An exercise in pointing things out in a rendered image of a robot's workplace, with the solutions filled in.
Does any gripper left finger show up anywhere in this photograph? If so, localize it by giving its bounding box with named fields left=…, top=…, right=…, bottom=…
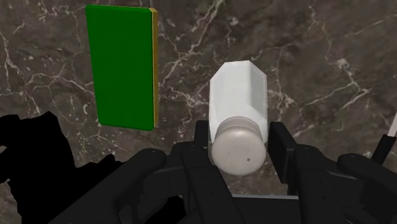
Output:
left=49, top=120, right=246, bottom=224

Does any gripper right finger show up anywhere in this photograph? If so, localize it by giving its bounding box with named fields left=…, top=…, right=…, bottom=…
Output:
left=267, top=121, right=397, bottom=224

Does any white shaker with grey cap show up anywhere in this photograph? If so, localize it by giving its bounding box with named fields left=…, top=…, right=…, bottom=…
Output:
left=208, top=60, right=268, bottom=176

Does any green book with yellow edge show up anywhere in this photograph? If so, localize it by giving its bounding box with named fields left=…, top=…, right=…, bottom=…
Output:
left=85, top=4, right=160, bottom=131

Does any black handled white utensil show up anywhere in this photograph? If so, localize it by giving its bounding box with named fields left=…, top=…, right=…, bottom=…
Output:
left=370, top=112, right=397, bottom=166

